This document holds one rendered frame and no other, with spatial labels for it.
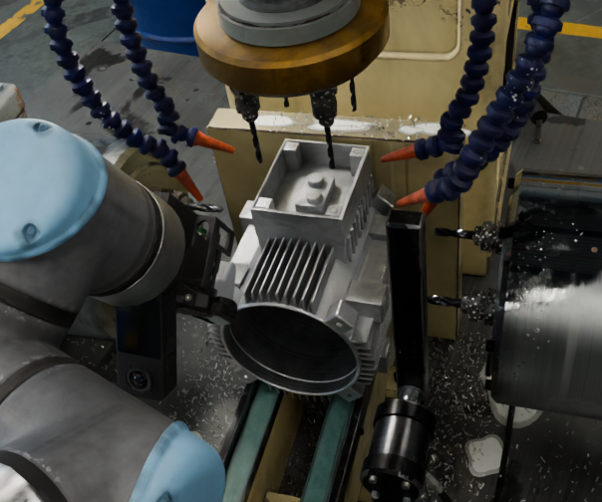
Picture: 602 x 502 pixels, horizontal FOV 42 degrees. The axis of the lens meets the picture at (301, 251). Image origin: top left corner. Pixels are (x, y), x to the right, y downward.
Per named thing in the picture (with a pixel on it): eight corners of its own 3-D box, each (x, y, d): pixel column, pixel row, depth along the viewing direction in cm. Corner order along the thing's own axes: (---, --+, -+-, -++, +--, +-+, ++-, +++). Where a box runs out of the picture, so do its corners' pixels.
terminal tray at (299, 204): (290, 185, 95) (282, 137, 90) (377, 194, 92) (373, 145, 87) (258, 256, 87) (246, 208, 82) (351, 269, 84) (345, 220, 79)
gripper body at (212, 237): (241, 235, 72) (191, 193, 61) (222, 327, 70) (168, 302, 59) (165, 226, 74) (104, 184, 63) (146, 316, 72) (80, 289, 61)
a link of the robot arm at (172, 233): (149, 304, 54) (28, 287, 57) (176, 316, 59) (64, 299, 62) (175, 181, 56) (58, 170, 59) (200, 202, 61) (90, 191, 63)
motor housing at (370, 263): (277, 267, 107) (253, 158, 93) (415, 286, 101) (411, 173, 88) (224, 387, 94) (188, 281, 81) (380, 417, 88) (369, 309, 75)
